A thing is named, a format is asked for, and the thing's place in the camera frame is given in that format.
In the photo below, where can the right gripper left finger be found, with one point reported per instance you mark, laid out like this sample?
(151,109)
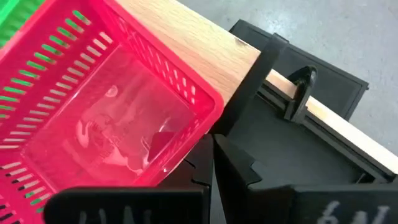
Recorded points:
(140,205)

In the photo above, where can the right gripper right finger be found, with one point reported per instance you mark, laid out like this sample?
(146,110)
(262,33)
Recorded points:
(311,205)

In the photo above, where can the red plastic slotted basket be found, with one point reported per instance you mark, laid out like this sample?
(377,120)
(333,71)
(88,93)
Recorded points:
(109,124)

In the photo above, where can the green plastic slotted basket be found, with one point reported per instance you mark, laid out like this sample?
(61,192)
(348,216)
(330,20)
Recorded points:
(15,18)

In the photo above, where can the light wooden shelf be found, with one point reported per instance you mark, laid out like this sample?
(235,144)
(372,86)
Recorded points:
(192,40)

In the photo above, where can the black flat box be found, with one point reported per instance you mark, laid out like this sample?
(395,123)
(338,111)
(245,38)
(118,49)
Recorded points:
(335,84)

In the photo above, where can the black aluminium table frame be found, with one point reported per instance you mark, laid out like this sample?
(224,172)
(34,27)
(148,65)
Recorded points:
(348,145)

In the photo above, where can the black clamp bracket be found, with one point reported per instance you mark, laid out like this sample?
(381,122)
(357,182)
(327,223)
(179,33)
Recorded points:
(300,93)

